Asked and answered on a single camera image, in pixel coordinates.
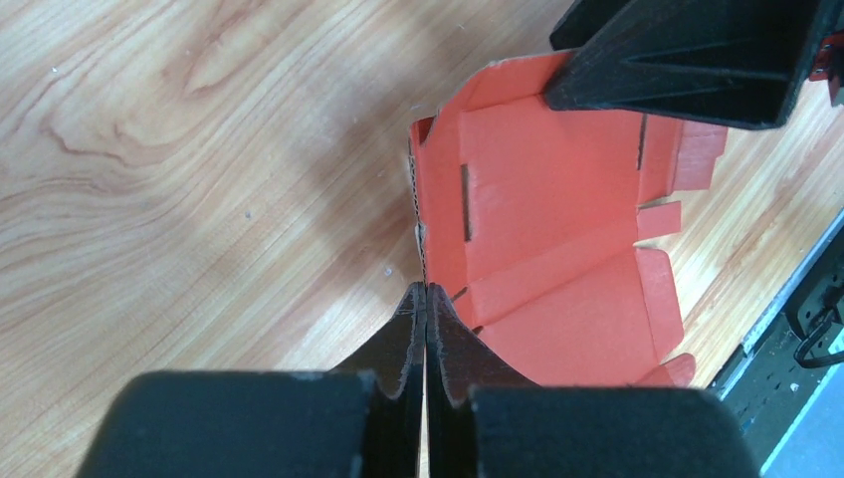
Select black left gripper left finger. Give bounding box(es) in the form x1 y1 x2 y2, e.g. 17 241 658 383
79 283 426 477

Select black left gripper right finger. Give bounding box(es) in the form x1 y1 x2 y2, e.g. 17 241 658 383
425 284 759 477

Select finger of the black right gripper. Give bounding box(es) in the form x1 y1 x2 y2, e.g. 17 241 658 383
549 0 620 51
544 0 843 129

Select red paper box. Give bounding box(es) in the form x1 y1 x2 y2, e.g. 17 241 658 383
409 51 728 387

